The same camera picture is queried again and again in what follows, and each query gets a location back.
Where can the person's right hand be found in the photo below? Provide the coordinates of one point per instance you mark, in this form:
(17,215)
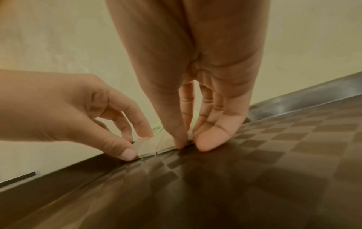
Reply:
(183,44)

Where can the green tag tea bag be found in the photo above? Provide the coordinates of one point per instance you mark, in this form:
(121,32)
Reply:
(147,147)
(166,142)

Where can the brown plastic tray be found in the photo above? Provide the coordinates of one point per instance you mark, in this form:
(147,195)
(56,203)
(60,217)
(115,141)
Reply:
(254,179)

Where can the person's left hand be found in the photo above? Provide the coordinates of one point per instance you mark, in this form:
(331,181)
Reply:
(56,107)

